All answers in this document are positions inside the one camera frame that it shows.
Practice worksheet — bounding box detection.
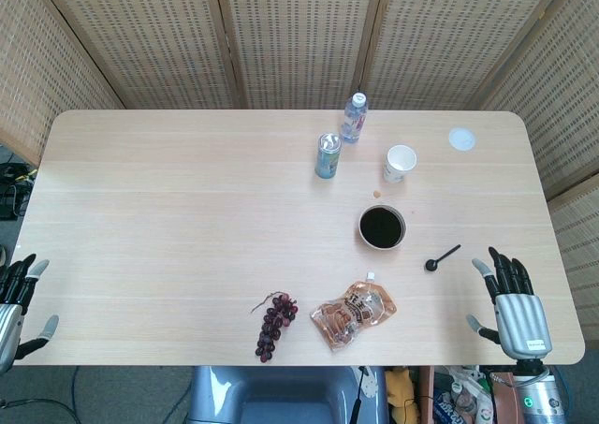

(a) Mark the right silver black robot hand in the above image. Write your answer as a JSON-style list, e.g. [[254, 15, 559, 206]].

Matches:
[[465, 245, 552, 360]]

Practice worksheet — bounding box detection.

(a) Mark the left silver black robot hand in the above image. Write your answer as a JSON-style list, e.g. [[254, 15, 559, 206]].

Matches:
[[0, 254, 61, 373]]

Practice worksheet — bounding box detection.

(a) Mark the black plastic spoon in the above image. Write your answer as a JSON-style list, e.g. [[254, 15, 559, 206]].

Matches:
[[424, 243, 462, 272]]

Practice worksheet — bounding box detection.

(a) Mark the white cup with black interior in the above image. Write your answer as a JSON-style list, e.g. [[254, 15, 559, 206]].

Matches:
[[358, 203, 407, 251]]

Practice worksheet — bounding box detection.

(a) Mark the white paper cup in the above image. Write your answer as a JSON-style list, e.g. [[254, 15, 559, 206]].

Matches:
[[382, 144, 417, 184]]

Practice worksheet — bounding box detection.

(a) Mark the plastic bag of snacks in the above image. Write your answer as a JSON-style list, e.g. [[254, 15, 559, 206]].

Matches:
[[432, 366, 504, 424]]

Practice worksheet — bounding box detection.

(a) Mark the brown box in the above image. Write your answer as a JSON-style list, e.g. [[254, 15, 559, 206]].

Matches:
[[418, 365, 520, 424]]

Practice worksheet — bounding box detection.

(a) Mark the yellow plush item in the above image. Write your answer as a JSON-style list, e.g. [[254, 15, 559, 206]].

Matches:
[[386, 367, 420, 424]]

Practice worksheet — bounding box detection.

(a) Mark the orange spout drink pouch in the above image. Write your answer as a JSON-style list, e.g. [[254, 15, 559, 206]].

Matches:
[[309, 270, 398, 353]]

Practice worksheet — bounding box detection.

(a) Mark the white plastic lid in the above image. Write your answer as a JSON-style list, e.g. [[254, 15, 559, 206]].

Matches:
[[447, 126, 479, 153]]

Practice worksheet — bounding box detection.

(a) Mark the grey robot torso base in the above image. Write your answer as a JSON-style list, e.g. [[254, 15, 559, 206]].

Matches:
[[186, 365, 389, 424]]

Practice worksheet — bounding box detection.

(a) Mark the bunch of dark red grapes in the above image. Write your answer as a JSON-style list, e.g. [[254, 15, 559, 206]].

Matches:
[[251, 291, 300, 364]]

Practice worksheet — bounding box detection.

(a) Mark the light blue drink can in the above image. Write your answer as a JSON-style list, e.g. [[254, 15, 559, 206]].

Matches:
[[314, 132, 343, 180]]

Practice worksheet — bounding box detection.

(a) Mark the clear plastic water bottle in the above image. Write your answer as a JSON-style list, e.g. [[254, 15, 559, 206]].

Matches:
[[339, 91, 370, 144]]

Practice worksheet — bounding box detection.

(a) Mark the woven bamboo folding screen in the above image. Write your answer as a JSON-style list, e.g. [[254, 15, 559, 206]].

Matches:
[[0, 0, 599, 329]]

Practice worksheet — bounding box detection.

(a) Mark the blue floor cable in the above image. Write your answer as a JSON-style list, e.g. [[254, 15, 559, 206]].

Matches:
[[69, 366, 97, 424]]

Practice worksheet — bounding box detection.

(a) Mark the black equipment with cables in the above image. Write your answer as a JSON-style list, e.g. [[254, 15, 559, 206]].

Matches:
[[0, 161, 37, 222]]

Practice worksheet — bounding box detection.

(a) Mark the white perforated bracket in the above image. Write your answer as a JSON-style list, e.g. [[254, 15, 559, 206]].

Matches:
[[359, 367, 383, 400]]

